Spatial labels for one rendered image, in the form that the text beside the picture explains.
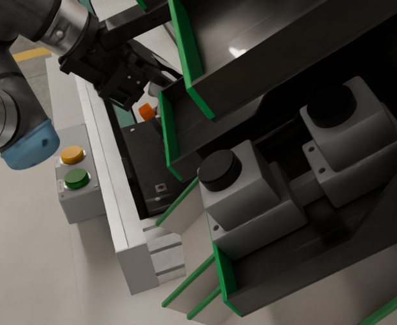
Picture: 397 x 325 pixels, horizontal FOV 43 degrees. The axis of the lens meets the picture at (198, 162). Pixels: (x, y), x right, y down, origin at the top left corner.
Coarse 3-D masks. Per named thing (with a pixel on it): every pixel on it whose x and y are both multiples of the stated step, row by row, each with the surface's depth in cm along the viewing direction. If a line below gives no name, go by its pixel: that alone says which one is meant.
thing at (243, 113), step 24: (312, 72) 40; (168, 96) 54; (264, 96) 41; (288, 96) 41; (168, 120) 51; (192, 120) 51; (240, 120) 46; (264, 120) 42; (288, 120) 42; (168, 144) 46; (192, 144) 48; (216, 144) 43; (168, 168) 44; (192, 168) 44
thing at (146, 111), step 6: (144, 108) 78; (150, 108) 77; (156, 108) 79; (144, 114) 78; (150, 114) 78; (156, 114) 78; (144, 120) 78; (150, 120) 79; (156, 120) 79; (156, 126) 80; (162, 132) 81; (162, 138) 82
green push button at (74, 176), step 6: (78, 168) 85; (66, 174) 84; (72, 174) 84; (78, 174) 83; (84, 174) 83; (66, 180) 83; (72, 180) 82; (78, 180) 82; (84, 180) 83; (72, 186) 82; (78, 186) 82
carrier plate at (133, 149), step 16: (128, 128) 92; (144, 128) 92; (128, 144) 88; (144, 144) 88; (144, 160) 84; (160, 160) 84; (144, 176) 81; (160, 176) 80; (144, 192) 78; (176, 192) 77; (160, 208) 75
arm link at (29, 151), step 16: (0, 80) 63; (16, 80) 65; (0, 96) 58; (16, 96) 62; (32, 96) 65; (0, 112) 57; (16, 112) 60; (32, 112) 63; (0, 128) 57; (16, 128) 60; (32, 128) 62; (48, 128) 64; (0, 144) 60; (16, 144) 61; (32, 144) 62; (48, 144) 63; (16, 160) 62; (32, 160) 65
